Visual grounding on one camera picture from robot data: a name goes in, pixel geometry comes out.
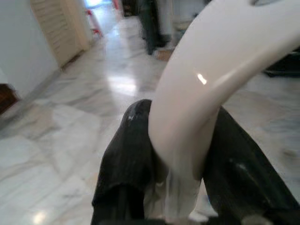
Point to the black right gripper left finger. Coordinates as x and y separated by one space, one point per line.
126 152

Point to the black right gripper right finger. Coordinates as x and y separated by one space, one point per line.
234 175

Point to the wooden plank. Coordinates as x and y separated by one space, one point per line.
165 55

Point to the beige louvred door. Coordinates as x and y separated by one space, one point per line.
63 30

